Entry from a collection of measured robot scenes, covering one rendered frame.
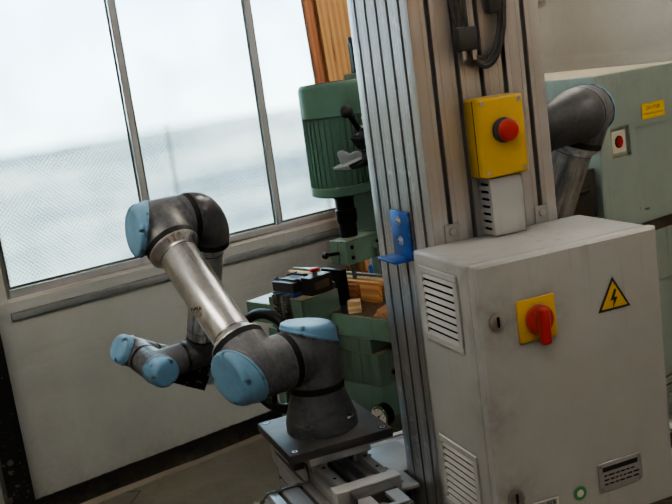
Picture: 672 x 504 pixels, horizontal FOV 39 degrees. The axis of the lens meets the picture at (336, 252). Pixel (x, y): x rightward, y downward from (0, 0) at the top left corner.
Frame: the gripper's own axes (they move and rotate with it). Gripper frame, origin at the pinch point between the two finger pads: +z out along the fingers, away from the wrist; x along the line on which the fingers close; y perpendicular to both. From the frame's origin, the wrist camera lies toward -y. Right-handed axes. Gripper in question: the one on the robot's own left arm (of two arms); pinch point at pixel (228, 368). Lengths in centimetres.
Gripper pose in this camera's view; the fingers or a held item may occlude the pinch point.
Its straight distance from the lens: 260.6
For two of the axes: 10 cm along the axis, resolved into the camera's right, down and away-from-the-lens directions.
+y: -2.4, 9.6, -1.6
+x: 6.9, 0.5, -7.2
